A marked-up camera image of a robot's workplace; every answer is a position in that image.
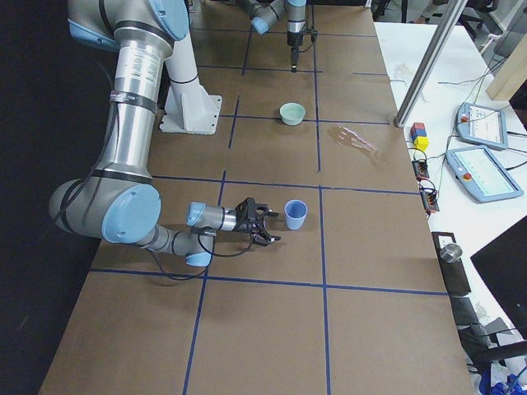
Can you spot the steel cylinder weight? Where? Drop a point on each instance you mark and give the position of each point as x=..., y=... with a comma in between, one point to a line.
x=450, y=253

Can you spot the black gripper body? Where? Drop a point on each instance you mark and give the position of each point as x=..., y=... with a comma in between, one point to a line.
x=244, y=223
x=292, y=39

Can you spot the aluminium frame post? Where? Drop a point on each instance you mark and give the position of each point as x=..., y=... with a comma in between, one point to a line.
x=431, y=55

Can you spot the orange power module near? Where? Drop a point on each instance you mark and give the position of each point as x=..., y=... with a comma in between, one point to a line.
x=429, y=200

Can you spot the far teach pendant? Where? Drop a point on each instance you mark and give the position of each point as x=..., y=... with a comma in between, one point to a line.
x=479, y=124

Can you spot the black monitor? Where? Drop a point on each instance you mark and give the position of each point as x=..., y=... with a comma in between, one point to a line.
x=502, y=266

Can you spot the blue plastic cup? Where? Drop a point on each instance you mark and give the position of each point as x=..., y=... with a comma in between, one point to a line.
x=295, y=212

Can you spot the teach pendant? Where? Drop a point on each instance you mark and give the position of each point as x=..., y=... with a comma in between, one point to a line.
x=479, y=124
x=481, y=174

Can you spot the yellow cube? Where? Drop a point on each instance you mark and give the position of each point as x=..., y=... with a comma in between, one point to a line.
x=421, y=142

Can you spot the wooden board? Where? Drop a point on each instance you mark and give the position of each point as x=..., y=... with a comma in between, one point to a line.
x=512, y=73

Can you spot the orange power module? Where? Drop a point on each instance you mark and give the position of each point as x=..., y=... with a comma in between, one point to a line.
x=429, y=200
x=420, y=168

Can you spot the orange power module far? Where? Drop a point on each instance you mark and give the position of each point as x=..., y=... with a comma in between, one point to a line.
x=420, y=168

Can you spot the near teach pendant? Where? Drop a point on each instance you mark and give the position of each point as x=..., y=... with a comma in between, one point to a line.
x=481, y=174

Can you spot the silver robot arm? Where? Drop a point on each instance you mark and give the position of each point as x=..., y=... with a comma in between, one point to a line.
x=264, y=16
x=117, y=201

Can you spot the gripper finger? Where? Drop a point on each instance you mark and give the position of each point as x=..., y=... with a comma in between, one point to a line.
x=263, y=238
x=263, y=210
x=294, y=59

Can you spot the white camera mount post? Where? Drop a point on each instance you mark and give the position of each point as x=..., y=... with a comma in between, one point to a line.
x=189, y=108

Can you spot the blue cube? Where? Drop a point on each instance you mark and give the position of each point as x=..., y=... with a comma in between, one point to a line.
x=417, y=133

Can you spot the green plastic bowl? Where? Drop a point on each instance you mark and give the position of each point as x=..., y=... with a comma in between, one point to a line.
x=292, y=113

